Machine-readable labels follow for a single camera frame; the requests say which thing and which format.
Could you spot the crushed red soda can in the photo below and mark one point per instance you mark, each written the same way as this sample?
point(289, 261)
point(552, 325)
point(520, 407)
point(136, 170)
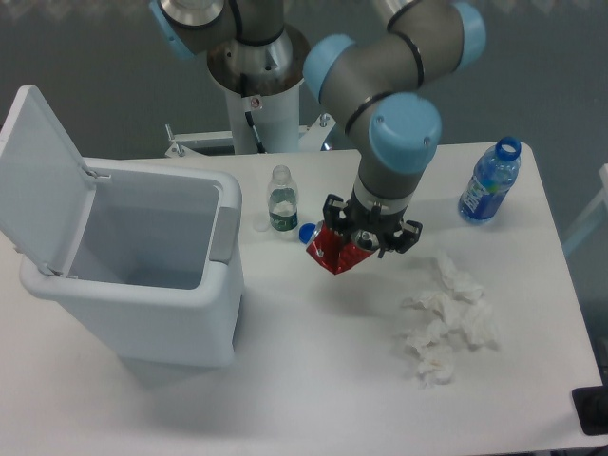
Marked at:
point(339, 254)

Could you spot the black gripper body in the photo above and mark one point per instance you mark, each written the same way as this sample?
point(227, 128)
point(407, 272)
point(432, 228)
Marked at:
point(386, 227)

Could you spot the blue plastic water bottle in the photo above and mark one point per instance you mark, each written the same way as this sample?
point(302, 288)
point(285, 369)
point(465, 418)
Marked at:
point(493, 176)

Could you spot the blue bottle cap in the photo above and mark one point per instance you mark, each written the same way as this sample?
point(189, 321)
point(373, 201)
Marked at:
point(306, 232)

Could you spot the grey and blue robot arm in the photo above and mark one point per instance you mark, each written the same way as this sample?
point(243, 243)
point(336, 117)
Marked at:
point(260, 61)

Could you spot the black device at edge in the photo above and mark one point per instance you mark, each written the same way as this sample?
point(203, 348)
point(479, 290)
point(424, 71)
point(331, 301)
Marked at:
point(591, 407)

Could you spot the clear bottle green label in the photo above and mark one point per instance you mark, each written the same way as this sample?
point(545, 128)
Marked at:
point(282, 201)

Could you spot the white bottle cap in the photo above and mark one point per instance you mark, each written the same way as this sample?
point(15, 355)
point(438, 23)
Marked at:
point(261, 225)

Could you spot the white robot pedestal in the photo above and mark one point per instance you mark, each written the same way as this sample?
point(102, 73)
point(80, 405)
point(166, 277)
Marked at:
point(268, 121)

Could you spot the white plastic trash bin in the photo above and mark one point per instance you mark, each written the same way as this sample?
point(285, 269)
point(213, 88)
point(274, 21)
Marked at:
point(144, 256)

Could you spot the crumpled white tissue paper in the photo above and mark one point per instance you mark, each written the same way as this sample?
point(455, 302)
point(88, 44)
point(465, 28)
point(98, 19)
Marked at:
point(456, 308)

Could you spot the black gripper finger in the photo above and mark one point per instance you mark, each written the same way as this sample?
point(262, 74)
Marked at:
point(401, 239)
point(336, 215)

